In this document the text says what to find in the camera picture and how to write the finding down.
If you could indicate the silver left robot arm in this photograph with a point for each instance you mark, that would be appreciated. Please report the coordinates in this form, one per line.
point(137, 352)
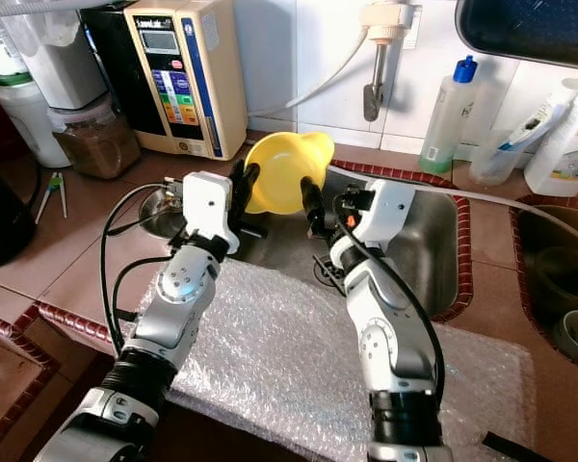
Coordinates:
point(183, 298)

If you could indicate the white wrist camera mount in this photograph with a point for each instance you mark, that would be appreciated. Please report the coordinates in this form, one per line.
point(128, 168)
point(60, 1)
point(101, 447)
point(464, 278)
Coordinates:
point(387, 212)
point(210, 207)

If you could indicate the black kettle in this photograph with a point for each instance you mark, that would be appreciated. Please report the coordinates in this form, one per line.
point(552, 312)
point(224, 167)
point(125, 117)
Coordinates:
point(0, 231)

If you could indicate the white labelled bottle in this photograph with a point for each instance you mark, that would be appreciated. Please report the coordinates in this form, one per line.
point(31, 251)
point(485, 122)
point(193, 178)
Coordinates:
point(0, 48)

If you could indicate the yellow plastic bowl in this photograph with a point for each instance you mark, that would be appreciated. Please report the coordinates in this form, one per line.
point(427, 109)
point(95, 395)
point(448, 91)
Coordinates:
point(284, 173)

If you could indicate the cream and black water ionizer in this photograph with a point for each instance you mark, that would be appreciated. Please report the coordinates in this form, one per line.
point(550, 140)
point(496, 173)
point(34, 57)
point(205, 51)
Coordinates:
point(217, 77)

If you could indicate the steel bowl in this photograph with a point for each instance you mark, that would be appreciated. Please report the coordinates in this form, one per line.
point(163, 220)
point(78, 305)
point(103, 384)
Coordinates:
point(159, 207)

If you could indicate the dark bowl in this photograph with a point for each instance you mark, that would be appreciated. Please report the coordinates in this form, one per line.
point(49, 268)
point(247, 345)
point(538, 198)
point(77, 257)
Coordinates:
point(559, 279)

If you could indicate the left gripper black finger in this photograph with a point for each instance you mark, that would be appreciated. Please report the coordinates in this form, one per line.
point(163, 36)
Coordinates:
point(245, 188)

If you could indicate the clear bottle with blue cap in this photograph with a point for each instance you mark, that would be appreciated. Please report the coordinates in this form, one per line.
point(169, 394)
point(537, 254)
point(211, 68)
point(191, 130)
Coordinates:
point(445, 125)

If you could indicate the bubble wrap sheet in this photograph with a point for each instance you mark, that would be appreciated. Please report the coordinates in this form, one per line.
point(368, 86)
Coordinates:
point(279, 366)

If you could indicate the blue toothbrush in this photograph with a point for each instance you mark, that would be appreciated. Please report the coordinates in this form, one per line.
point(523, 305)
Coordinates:
point(525, 138)

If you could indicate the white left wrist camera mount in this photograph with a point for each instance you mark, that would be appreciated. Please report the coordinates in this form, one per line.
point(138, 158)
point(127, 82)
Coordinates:
point(210, 207)

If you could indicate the clear plastic cup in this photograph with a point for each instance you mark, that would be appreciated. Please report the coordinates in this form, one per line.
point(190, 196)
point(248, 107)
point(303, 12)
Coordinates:
point(491, 166)

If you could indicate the green and white tongs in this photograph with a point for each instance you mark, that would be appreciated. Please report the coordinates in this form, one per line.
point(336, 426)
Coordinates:
point(56, 183)

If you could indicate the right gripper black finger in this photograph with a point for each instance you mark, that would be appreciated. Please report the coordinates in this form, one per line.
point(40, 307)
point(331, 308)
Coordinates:
point(312, 207)

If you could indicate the steel wall tap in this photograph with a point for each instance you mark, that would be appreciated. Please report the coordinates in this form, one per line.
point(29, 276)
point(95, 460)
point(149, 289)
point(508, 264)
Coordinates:
point(371, 96)

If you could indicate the white detergent bottle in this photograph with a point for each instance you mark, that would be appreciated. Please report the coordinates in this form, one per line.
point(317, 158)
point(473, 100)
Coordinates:
point(568, 154)

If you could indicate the white translucent container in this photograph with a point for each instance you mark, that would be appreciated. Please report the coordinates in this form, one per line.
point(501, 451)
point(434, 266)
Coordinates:
point(67, 58)

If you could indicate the jar with brown contents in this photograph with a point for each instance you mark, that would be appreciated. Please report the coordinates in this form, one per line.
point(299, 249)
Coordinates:
point(96, 149)

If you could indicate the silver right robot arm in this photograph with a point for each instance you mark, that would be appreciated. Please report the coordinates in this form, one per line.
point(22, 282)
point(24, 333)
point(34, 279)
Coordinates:
point(385, 337)

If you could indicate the black pan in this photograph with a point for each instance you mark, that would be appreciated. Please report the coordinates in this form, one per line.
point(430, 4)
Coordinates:
point(520, 29)

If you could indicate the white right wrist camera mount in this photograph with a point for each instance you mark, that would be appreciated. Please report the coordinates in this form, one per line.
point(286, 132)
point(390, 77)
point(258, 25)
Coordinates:
point(387, 212)

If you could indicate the white jug with green lid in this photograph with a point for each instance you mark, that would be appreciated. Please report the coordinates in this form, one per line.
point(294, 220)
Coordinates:
point(29, 125)

